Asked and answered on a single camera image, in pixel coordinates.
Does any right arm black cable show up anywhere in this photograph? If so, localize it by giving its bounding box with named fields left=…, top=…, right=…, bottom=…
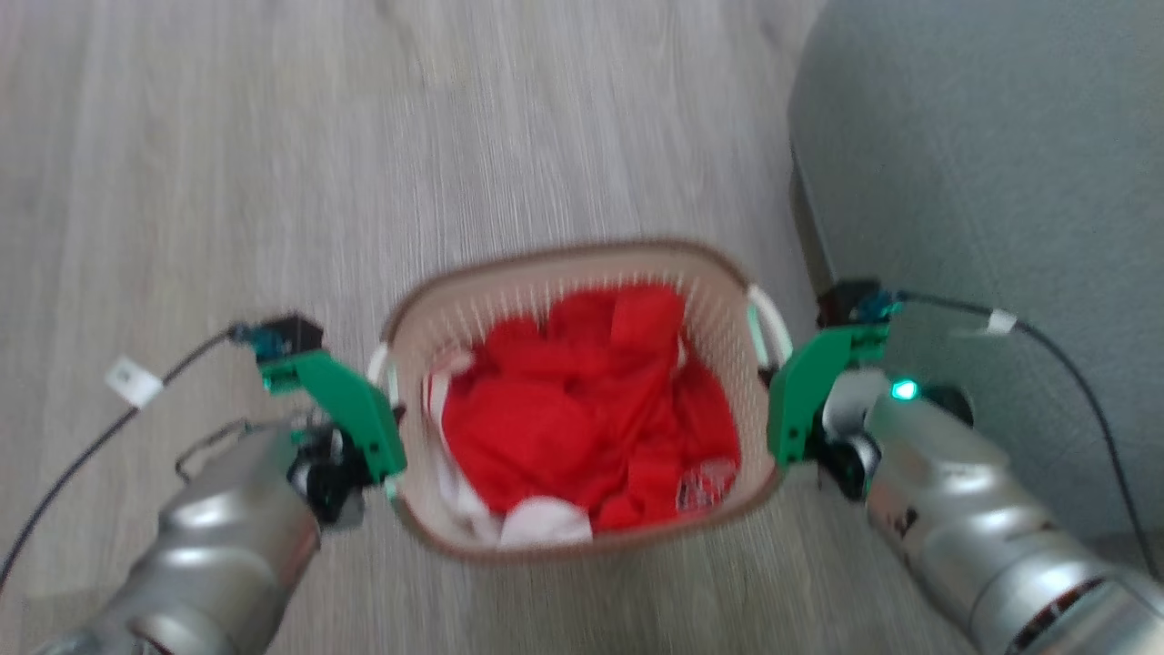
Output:
left=896, top=289, right=1160, bottom=583

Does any short black cable loop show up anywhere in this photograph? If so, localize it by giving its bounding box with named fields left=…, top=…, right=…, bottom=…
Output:
left=174, top=417, right=306, bottom=484

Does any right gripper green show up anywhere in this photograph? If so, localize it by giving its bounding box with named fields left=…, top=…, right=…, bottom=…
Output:
left=766, top=322, right=893, bottom=502

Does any white cable tag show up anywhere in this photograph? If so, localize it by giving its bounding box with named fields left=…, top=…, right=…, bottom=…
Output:
left=104, top=357, right=166, bottom=408
left=949, top=308, right=1019, bottom=340

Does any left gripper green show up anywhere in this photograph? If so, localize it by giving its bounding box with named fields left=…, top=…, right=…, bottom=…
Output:
left=258, top=349, right=408, bottom=529

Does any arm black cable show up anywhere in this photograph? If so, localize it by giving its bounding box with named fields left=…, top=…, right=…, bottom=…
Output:
left=896, top=289, right=1160, bottom=583
left=0, top=327, right=239, bottom=590

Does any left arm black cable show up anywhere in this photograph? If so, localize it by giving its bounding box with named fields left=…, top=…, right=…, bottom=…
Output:
left=0, top=327, right=239, bottom=590

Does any grey sofa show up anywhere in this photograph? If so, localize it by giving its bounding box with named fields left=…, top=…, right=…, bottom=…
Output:
left=786, top=0, right=1164, bottom=539

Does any white garment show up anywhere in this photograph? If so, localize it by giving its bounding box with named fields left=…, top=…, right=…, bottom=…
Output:
left=422, top=349, right=594, bottom=549

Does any red garment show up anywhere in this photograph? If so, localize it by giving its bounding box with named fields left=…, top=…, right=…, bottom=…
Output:
left=440, top=283, right=742, bottom=534

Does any beige plastic laundry basket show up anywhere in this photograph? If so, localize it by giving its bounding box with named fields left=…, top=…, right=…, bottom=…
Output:
left=367, top=237, right=794, bottom=562

